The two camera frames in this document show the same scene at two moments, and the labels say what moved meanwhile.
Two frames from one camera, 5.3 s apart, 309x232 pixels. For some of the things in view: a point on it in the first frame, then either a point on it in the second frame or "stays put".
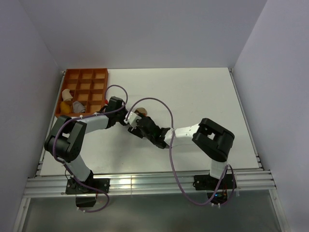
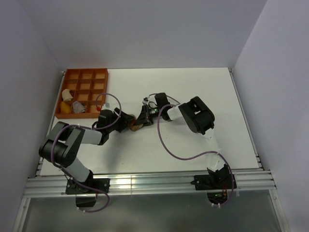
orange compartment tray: [89, 86] stays put
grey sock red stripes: [78, 108] stays put
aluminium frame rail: [39, 186] stays put
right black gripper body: [137, 131] → [156, 111]
